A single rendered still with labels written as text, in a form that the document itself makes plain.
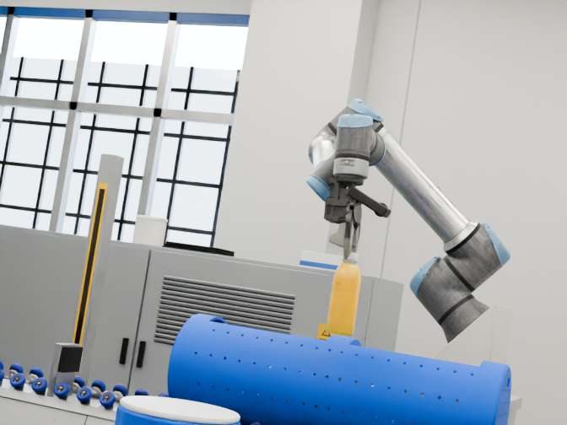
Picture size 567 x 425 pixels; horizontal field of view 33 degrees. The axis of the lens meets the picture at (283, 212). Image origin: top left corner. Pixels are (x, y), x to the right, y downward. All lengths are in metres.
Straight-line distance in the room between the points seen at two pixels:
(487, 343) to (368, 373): 0.70
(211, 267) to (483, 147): 1.78
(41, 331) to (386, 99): 2.29
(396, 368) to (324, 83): 3.08
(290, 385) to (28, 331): 2.50
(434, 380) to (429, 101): 3.20
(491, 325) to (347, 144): 0.88
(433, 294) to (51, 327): 2.14
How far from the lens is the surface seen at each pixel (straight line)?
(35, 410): 2.88
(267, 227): 5.31
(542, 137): 5.32
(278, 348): 2.56
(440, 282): 3.23
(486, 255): 3.22
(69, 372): 2.96
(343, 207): 2.48
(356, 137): 2.49
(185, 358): 2.63
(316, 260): 4.32
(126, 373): 4.53
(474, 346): 3.09
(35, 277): 4.82
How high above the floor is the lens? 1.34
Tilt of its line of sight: 4 degrees up
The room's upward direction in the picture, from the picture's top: 9 degrees clockwise
